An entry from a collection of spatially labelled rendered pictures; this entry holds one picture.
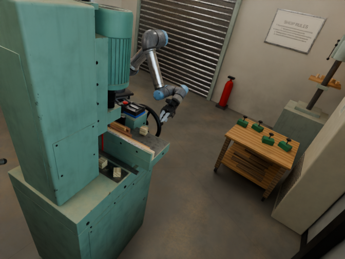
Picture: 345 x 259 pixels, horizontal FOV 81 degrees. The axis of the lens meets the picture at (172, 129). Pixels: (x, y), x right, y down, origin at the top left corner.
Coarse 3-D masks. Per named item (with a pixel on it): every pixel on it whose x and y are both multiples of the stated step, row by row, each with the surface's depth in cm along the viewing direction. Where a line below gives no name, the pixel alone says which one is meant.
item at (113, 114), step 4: (116, 104) 104; (108, 108) 99; (112, 108) 100; (116, 108) 101; (120, 108) 104; (108, 112) 97; (112, 112) 99; (116, 112) 102; (120, 112) 105; (108, 116) 98; (112, 116) 101; (116, 116) 103; (120, 116) 107; (108, 120) 99; (112, 120) 102
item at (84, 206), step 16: (16, 176) 89; (112, 176) 99; (128, 176) 102; (32, 192) 86; (80, 192) 89; (96, 192) 90; (112, 192) 93; (48, 208) 85; (64, 208) 81; (80, 208) 83; (96, 208) 86; (64, 224) 84; (80, 224) 79
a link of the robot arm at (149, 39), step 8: (144, 32) 139; (152, 32) 137; (144, 40) 136; (152, 40) 137; (144, 48) 137; (152, 48) 137; (152, 56) 139; (152, 64) 140; (152, 72) 142; (160, 72) 144; (152, 80) 145; (160, 80) 144; (160, 88) 145; (160, 96) 144
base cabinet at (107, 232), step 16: (144, 176) 122; (16, 192) 97; (128, 192) 110; (144, 192) 135; (32, 208) 96; (112, 208) 100; (128, 208) 120; (144, 208) 151; (32, 224) 108; (48, 224) 94; (96, 224) 92; (112, 224) 108; (128, 224) 132; (48, 240) 107; (64, 240) 93; (80, 240) 85; (96, 240) 98; (112, 240) 118; (128, 240) 149; (48, 256) 122; (64, 256) 105; (80, 256) 92; (96, 256) 106; (112, 256) 130
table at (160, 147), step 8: (136, 128) 119; (136, 136) 113; (144, 136) 114; (152, 136) 116; (104, 144) 109; (112, 144) 105; (144, 144) 108; (152, 144) 110; (160, 144) 111; (168, 144) 113; (120, 152) 105; (128, 152) 102; (160, 152) 106; (136, 160) 102; (144, 160) 99; (152, 160) 100; (144, 168) 101
